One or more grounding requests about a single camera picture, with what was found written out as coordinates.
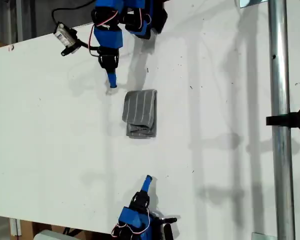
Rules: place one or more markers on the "grey white-striped towel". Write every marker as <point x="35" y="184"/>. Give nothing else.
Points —
<point x="141" y="113"/>

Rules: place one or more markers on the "silver black camera box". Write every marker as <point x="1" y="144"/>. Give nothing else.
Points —
<point x="169" y="220"/>
<point x="64" y="34"/>

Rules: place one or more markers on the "black clamp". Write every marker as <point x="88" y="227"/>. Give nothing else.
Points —
<point x="290" y="119"/>

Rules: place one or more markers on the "white table leg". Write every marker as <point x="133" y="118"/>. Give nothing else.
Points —
<point x="15" y="227"/>

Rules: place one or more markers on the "white plastic container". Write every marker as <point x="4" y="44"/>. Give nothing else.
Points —
<point x="52" y="235"/>

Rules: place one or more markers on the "black camera stalk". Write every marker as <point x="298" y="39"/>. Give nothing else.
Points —
<point x="82" y="45"/>

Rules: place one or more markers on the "brown cardboard box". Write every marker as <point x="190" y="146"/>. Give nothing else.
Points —
<point x="27" y="228"/>

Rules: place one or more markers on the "steel post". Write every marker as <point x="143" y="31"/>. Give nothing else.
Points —
<point x="280" y="75"/>

